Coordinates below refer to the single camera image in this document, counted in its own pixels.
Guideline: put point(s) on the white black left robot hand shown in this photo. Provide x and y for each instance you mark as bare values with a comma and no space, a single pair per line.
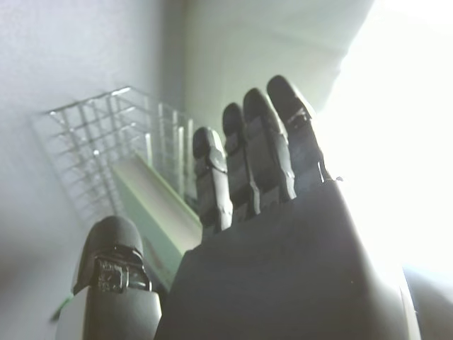
269,276

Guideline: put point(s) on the pale green book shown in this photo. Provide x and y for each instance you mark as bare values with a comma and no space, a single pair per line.
159,216

